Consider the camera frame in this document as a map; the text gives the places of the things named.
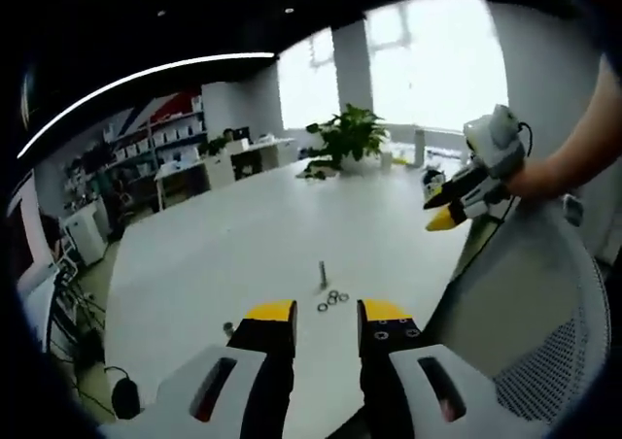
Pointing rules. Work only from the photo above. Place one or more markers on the large display screen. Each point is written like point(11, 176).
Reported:
point(24, 235)

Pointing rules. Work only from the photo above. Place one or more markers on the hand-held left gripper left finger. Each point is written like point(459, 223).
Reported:
point(265, 361)

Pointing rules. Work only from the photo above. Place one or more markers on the long ceiling light strip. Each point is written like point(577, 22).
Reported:
point(146, 72)

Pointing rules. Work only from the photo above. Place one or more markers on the green potted plant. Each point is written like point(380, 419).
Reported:
point(350, 133)

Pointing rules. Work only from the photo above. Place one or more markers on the thick threaded steel stud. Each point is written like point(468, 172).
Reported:
point(227, 329)

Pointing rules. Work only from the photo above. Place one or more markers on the grey mesh office chair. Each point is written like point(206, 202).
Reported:
point(525, 313)

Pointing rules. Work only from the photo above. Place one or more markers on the white counter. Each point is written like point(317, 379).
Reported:
point(262, 155)

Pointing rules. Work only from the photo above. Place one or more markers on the white workbench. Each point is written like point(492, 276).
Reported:
point(182, 177)

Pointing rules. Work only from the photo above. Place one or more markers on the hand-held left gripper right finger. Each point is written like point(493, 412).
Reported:
point(384, 361)

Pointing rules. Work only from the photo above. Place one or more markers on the shelving unit with white bins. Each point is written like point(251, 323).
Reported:
point(160, 133)

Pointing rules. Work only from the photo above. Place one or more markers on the white cabinet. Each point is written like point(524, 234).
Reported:
point(87, 232)

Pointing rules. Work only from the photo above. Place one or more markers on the thin threaded steel stud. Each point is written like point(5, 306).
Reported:
point(322, 274)

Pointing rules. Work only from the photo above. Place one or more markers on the small colourful table item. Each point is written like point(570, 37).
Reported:
point(432, 180)

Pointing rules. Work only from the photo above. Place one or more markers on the white cylinder device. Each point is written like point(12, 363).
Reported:
point(419, 145)

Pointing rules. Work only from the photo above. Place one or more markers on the black oval object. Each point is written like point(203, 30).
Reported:
point(125, 399)

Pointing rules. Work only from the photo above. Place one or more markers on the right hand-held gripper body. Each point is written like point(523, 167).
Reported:
point(495, 143)

